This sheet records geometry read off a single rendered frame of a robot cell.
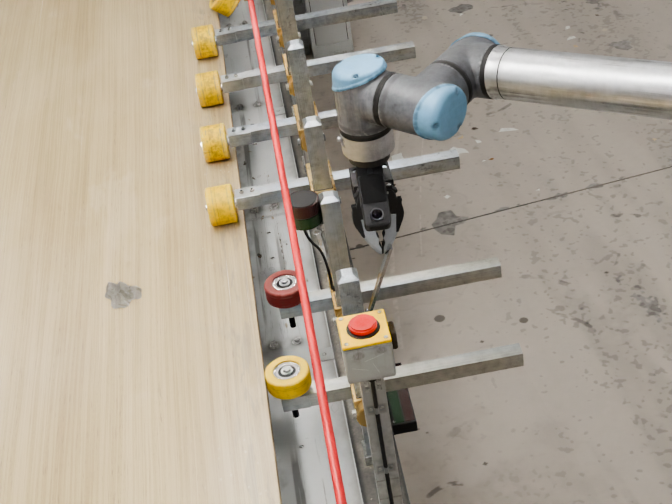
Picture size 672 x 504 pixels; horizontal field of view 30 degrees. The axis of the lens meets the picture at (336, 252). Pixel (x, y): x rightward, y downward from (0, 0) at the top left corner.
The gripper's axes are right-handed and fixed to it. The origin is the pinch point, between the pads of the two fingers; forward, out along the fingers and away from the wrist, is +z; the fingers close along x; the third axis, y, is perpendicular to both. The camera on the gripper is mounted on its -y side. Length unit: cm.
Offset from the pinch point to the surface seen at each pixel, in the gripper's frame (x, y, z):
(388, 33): -37, 279, 106
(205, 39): 28, 107, 7
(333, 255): 8.7, 4.8, 2.9
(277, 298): 20.3, 6.8, 12.1
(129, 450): 48, -26, 12
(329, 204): 7.9, 5.0, -8.3
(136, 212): 47, 45, 13
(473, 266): -17.9, 10.2, 15.7
